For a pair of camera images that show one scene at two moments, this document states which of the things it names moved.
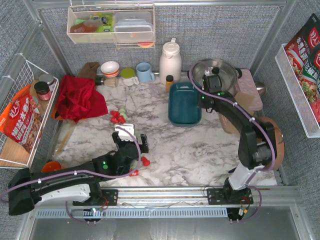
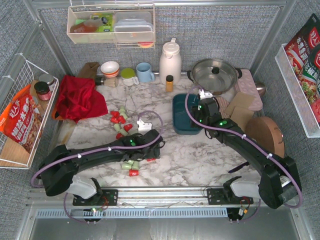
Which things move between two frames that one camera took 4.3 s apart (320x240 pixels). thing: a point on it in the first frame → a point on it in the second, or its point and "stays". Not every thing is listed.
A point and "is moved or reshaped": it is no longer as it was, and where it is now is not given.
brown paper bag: [89, 70] stays
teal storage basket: [183, 110] is moved or reshaped
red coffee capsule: [145, 161] → [151, 160]
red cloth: [80, 99] stays
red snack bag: [22, 122] stays
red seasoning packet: [303, 50] stays
